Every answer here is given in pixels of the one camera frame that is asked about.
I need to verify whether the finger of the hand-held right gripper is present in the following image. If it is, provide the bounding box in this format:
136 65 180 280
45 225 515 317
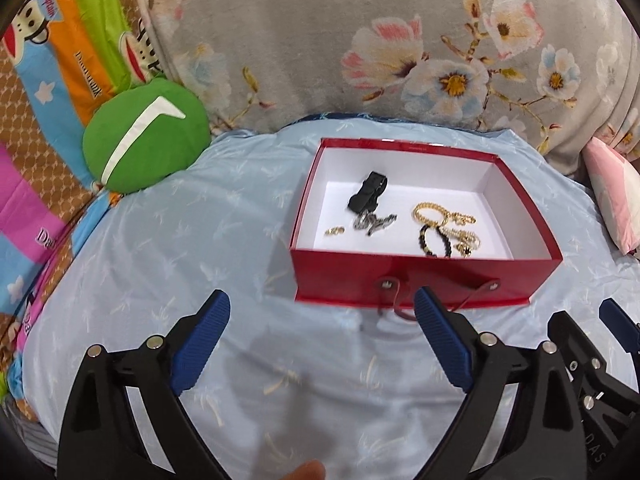
547 310 608 383
599 298 640 356

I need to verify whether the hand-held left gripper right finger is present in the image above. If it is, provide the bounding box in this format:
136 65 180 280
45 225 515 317
414 286 587 480

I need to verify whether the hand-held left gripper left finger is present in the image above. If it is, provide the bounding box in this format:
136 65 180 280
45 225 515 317
57 289 232 480

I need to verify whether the red box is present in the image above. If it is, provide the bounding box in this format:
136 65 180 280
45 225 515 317
289 137 564 318

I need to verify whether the gold bracelet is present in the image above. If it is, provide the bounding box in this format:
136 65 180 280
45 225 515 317
412 201 448 229

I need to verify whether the silver hair clip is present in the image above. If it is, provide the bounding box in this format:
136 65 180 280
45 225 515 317
350 210 399 236

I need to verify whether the person's left hand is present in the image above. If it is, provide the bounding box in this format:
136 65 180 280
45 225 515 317
281 460 327 480

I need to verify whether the light blue bedsheet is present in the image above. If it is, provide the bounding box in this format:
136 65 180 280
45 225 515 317
15 112 640 480

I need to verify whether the pink pillow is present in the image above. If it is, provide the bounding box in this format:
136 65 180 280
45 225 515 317
584 137 640 256

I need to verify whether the black clip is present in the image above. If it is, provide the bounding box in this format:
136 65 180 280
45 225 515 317
347 171 390 212

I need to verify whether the grey striped cloth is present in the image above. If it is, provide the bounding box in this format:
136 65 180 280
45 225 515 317
7 400 58 466

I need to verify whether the green round cushion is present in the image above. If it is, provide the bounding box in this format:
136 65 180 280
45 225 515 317
82 78 211 194

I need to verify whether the grey floral blanket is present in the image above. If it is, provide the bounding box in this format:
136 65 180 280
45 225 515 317
127 0 640 176

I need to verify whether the colourful cartoon printed blanket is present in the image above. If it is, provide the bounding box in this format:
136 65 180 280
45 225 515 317
0 0 166 401

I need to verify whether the black bead bracelet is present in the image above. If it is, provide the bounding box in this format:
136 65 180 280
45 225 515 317
419 224 452 259

